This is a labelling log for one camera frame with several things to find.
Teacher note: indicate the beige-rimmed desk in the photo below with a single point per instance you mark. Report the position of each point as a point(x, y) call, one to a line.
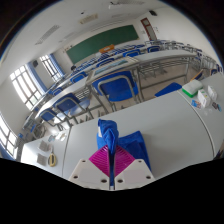
point(113, 66)

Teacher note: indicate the white carton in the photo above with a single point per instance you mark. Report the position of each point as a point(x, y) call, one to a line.
point(212, 92)
point(203, 97)

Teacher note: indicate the narrow window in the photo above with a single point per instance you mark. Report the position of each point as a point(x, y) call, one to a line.
point(49, 66)

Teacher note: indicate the black wall speaker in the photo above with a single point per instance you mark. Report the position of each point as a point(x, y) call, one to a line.
point(152, 13)
point(35, 63)

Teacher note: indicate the blue curtain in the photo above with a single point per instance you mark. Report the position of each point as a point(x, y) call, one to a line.
point(57, 64)
point(36, 76)

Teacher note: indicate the ceiling air vent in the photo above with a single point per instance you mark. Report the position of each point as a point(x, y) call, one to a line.
point(88, 18)

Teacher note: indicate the coloured cards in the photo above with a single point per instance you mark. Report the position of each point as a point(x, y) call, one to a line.
point(61, 136)

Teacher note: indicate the green chalkboard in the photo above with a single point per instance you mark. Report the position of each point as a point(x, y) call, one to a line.
point(101, 43)

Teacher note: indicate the brown door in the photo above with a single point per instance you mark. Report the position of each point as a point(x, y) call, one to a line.
point(148, 29)

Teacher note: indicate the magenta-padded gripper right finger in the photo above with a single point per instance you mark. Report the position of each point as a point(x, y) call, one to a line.
point(133, 171)

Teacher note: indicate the orange lectern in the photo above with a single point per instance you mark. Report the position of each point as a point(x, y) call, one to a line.
point(106, 48)

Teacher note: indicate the blue metal-framed chair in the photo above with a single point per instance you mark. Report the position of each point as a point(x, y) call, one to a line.
point(115, 87)
point(68, 103)
point(48, 115)

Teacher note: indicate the small white box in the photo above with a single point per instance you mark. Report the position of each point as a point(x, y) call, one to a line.
point(41, 159)
point(43, 145)

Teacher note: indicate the small blue card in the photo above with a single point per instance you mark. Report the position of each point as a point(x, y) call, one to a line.
point(196, 103)
point(216, 106)

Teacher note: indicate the ceiling projector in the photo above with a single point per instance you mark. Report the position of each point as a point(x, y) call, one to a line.
point(115, 4)

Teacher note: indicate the grey classroom desks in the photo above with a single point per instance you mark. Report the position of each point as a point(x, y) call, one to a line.
point(160, 55)

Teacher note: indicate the blue chair seat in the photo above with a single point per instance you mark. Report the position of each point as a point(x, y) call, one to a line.
point(168, 89)

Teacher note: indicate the green and white box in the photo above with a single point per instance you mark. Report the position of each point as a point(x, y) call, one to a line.
point(192, 87)

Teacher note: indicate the blue classroom chairs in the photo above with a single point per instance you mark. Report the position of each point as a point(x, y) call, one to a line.
point(131, 52)

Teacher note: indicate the ceiling lights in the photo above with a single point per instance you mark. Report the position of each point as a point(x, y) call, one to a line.
point(46, 33)

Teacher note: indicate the blue towel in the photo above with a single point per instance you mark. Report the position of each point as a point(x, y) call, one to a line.
point(108, 131)

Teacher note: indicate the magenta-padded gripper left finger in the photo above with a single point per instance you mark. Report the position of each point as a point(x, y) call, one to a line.
point(90, 173)

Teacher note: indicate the large window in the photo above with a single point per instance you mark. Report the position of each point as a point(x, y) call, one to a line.
point(6, 136)
point(25, 86)

